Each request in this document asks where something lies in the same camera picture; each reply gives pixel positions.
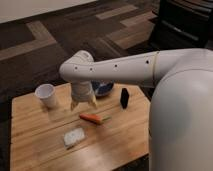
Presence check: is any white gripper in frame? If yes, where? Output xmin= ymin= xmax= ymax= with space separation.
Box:
xmin=70 ymin=81 xmax=97 ymax=111

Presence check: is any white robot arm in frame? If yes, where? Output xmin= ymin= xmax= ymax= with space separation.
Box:
xmin=59 ymin=48 xmax=213 ymax=171

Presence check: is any blue white bowl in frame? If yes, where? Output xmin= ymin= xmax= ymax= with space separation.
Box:
xmin=92 ymin=81 xmax=114 ymax=97

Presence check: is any white paper cup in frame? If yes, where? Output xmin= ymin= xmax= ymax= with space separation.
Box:
xmin=35 ymin=84 xmax=57 ymax=108

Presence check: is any black rectangular block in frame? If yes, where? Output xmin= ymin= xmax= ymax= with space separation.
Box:
xmin=120 ymin=88 xmax=129 ymax=109

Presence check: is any black furniture cabinet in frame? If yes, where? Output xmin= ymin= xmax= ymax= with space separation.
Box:
xmin=148 ymin=0 xmax=213 ymax=50

